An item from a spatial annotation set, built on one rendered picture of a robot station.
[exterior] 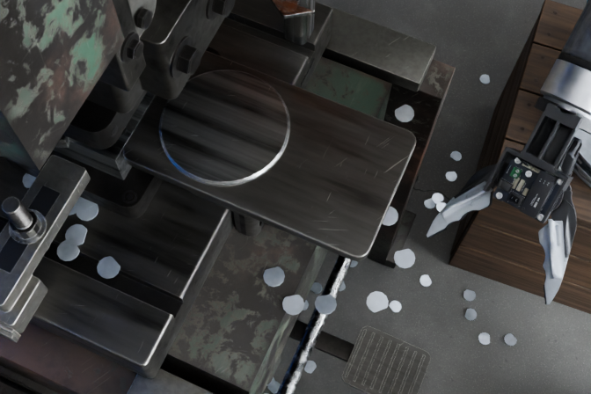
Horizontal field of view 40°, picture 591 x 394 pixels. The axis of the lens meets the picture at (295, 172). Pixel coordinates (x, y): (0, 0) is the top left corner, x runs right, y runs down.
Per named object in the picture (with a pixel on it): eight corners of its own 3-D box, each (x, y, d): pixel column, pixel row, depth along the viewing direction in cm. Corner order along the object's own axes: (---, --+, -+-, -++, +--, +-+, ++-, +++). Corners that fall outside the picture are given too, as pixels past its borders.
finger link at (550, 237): (540, 310, 85) (527, 222, 86) (546, 302, 90) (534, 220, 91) (572, 308, 84) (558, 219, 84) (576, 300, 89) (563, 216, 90)
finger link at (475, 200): (405, 215, 91) (481, 178, 87) (419, 213, 96) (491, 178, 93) (418, 241, 90) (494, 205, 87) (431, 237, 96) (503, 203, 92)
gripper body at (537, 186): (477, 194, 86) (531, 91, 84) (491, 193, 94) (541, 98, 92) (543, 229, 83) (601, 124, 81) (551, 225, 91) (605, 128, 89)
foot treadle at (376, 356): (427, 361, 136) (433, 353, 131) (406, 417, 132) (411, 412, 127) (117, 223, 145) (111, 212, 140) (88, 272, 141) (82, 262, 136)
